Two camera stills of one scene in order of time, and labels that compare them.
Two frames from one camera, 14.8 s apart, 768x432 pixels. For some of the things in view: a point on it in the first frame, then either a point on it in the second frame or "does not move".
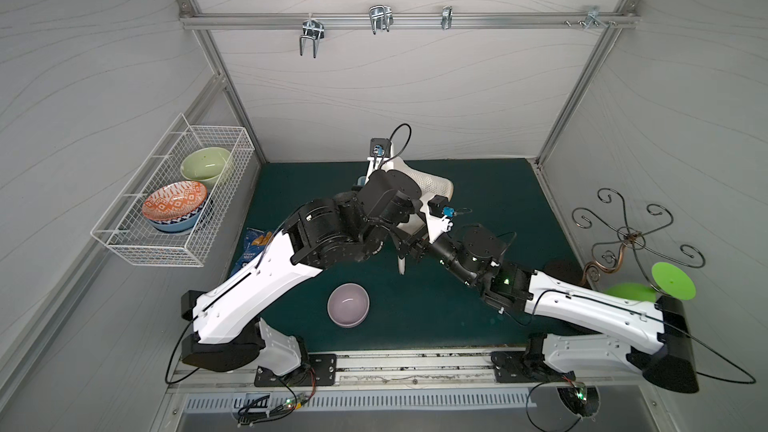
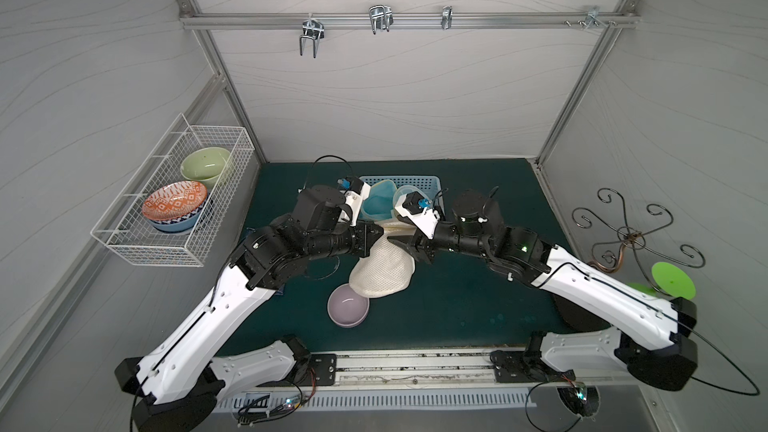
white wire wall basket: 173,206 does not move
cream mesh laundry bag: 428,186 to 389,266
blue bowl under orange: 181,224 does not move
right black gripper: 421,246 does not move
